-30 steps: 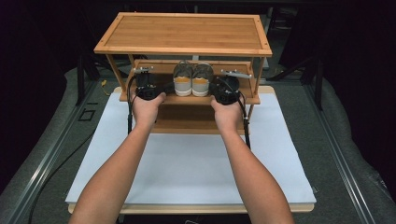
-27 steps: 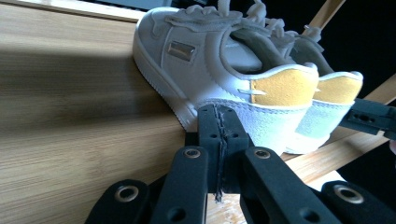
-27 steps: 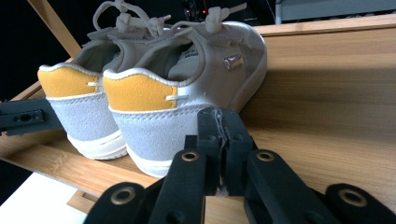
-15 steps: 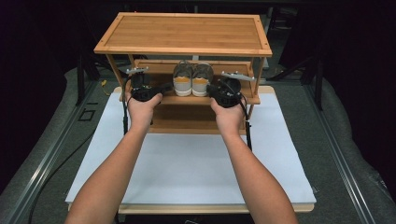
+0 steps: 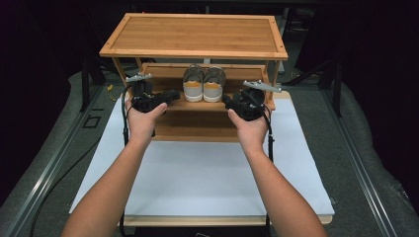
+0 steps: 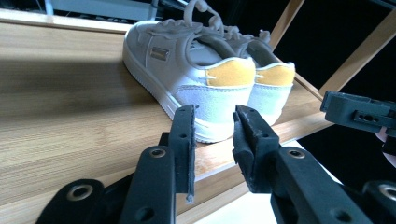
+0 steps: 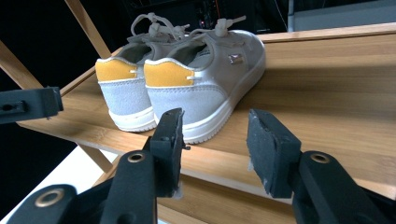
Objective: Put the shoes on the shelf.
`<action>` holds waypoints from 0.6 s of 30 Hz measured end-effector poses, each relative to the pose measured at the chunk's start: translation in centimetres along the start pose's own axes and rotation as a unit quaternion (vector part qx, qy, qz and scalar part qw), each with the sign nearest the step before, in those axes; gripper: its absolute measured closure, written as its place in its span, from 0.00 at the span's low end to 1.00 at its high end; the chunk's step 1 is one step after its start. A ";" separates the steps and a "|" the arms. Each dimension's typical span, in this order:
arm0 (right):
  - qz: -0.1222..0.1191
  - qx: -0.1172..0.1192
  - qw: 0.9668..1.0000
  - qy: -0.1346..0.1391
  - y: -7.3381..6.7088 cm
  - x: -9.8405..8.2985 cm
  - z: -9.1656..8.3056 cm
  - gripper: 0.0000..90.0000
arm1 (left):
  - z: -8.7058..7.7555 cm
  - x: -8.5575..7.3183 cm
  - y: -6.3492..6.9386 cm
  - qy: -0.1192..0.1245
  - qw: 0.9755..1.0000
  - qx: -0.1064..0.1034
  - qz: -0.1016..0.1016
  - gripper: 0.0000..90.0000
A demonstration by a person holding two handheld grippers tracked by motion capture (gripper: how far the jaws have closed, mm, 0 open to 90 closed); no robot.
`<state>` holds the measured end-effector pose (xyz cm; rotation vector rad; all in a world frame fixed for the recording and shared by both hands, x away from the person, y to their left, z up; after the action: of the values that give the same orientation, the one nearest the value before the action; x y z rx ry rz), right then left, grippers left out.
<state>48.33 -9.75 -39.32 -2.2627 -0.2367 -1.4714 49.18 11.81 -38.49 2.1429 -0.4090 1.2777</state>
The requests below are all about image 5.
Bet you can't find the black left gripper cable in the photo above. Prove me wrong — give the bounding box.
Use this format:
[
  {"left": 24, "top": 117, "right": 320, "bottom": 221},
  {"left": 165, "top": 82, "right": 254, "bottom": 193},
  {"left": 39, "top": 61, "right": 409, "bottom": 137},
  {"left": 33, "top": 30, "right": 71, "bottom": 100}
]
[{"left": 119, "top": 84, "right": 134, "bottom": 237}]

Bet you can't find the three-tier wooden shoe rack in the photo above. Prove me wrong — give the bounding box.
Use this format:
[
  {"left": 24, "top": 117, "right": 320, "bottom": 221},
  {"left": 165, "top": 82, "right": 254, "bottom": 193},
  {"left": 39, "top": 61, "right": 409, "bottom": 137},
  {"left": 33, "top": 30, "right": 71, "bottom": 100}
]
[{"left": 99, "top": 12, "right": 290, "bottom": 144}]

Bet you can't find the black floor cable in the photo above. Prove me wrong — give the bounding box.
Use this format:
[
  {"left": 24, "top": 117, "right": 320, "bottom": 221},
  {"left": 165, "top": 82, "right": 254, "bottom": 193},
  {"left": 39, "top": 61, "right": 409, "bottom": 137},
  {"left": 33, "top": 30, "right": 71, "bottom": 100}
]
[{"left": 29, "top": 139, "right": 102, "bottom": 237}]

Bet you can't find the black metal stand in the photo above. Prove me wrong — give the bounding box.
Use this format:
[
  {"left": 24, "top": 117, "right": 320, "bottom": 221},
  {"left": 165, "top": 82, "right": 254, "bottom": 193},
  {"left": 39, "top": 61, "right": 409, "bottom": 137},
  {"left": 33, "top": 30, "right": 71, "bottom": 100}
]
[{"left": 80, "top": 55, "right": 107, "bottom": 113}]

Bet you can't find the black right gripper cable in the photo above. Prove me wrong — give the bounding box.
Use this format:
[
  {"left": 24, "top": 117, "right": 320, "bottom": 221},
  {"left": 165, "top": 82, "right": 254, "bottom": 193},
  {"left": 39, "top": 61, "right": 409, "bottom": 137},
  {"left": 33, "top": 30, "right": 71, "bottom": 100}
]
[{"left": 262, "top": 97, "right": 276, "bottom": 237}]

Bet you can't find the white table mat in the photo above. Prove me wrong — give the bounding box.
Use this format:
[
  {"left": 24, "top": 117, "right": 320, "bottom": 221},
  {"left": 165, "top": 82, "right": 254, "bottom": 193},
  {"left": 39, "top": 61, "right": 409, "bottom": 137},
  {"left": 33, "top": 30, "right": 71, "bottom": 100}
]
[{"left": 68, "top": 96, "right": 336, "bottom": 217}]

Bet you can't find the person's left hand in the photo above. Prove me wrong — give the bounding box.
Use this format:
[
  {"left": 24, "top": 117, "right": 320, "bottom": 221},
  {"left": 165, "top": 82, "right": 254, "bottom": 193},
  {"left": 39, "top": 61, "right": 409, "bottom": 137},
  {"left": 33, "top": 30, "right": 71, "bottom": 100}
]
[{"left": 125, "top": 98, "right": 169, "bottom": 146}]

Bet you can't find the grey metal floor rail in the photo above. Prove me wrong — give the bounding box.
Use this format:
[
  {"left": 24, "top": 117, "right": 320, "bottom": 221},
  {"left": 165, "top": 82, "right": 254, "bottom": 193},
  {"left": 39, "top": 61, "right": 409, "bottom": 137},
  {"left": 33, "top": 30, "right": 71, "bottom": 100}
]
[
  {"left": 0, "top": 85, "right": 107, "bottom": 237},
  {"left": 319, "top": 88, "right": 400, "bottom": 237}
]

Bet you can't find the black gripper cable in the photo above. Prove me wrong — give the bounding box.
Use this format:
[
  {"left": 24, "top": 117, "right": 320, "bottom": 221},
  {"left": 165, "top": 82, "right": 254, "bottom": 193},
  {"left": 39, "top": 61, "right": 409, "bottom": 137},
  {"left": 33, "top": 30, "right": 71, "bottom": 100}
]
[
  {"left": 262, "top": 97, "right": 276, "bottom": 237},
  {"left": 119, "top": 84, "right": 134, "bottom": 237}
]

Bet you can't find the person's right hand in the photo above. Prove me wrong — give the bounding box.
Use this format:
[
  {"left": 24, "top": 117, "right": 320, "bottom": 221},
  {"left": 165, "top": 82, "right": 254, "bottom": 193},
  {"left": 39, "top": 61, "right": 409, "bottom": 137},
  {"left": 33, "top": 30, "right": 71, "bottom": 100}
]
[{"left": 227, "top": 108, "right": 270, "bottom": 153}]

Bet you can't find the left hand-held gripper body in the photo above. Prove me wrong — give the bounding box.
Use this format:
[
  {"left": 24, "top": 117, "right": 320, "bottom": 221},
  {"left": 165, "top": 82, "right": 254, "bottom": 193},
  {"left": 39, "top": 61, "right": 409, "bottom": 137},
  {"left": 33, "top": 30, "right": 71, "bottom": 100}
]
[{"left": 125, "top": 72, "right": 166, "bottom": 114}]

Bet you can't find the beige sneaker with orange heel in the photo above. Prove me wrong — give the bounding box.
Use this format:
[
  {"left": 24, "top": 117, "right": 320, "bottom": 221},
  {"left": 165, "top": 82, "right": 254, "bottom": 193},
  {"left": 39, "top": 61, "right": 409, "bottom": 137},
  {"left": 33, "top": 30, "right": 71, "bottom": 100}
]
[
  {"left": 203, "top": 65, "right": 227, "bottom": 104},
  {"left": 182, "top": 63, "right": 207, "bottom": 103}
]

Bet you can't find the small yellow floor object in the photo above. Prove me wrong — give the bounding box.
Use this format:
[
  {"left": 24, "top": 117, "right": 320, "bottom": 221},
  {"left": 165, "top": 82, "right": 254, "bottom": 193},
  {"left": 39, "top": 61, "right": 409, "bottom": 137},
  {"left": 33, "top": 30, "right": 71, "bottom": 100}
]
[{"left": 106, "top": 84, "right": 118, "bottom": 102}]

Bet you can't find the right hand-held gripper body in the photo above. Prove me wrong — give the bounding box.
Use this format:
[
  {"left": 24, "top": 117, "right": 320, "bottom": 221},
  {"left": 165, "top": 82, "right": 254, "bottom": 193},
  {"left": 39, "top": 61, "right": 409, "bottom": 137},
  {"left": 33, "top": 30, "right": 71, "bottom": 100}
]
[{"left": 231, "top": 79, "right": 284, "bottom": 121}]

